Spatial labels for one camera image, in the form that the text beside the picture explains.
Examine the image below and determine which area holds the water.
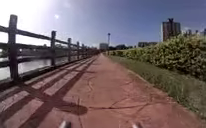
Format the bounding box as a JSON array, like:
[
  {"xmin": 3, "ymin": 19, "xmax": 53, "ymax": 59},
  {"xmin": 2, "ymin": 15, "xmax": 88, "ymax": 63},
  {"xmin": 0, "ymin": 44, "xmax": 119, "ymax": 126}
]
[{"xmin": 0, "ymin": 54, "xmax": 82, "ymax": 84}]

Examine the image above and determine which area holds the low building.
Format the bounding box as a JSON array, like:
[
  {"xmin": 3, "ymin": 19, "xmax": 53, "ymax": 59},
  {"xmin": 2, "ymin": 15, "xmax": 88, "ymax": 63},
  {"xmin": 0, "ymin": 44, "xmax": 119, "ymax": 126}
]
[{"xmin": 137, "ymin": 41, "xmax": 159, "ymax": 48}]

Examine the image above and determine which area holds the distant building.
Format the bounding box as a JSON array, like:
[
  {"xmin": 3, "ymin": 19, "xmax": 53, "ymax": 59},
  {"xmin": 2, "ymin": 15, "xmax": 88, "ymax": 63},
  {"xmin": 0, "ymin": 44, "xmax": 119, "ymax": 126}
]
[{"xmin": 99, "ymin": 42, "xmax": 109, "ymax": 52}]

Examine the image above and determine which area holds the green hedge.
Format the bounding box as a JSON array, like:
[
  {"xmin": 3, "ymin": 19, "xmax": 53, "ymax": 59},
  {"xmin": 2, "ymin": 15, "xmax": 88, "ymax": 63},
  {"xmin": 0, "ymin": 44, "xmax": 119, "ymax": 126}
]
[{"xmin": 107, "ymin": 33, "xmax": 206, "ymax": 83}]

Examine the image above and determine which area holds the lamp pole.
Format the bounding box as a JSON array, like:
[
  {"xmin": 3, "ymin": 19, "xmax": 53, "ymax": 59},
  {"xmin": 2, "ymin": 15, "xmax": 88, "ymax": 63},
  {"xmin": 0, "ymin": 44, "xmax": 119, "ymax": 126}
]
[{"xmin": 106, "ymin": 32, "xmax": 112, "ymax": 56}]

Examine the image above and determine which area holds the robot's own part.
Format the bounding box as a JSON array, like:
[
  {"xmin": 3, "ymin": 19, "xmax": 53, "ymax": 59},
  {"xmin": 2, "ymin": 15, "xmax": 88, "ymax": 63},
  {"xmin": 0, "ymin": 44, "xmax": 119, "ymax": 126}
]
[
  {"xmin": 131, "ymin": 122, "xmax": 141, "ymax": 128},
  {"xmin": 59, "ymin": 119, "xmax": 72, "ymax": 128}
]

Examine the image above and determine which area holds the tall building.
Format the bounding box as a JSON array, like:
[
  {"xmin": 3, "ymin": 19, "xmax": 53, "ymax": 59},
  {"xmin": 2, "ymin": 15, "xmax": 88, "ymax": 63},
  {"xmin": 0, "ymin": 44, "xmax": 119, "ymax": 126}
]
[{"xmin": 161, "ymin": 17, "xmax": 182, "ymax": 43}]

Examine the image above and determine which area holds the wooden fence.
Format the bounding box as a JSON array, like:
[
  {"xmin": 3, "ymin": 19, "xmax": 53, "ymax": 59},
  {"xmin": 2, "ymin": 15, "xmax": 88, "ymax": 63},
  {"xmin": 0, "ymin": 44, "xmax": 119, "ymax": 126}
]
[{"xmin": 0, "ymin": 14, "xmax": 101, "ymax": 89}]

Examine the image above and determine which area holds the grass strip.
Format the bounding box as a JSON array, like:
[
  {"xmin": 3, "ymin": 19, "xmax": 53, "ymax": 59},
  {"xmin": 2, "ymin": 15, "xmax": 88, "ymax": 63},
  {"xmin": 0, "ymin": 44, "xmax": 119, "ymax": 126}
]
[{"xmin": 106, "ymin": 54, "xmax": 206, "ymax": 126}]

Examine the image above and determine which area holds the red paved path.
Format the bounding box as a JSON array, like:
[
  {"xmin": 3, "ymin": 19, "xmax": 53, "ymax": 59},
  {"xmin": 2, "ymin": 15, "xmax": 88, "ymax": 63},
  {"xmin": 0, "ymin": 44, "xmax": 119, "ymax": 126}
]
[{"xmin": 0, "ymin": 53, "xmax": 206, "ymax": 128}]

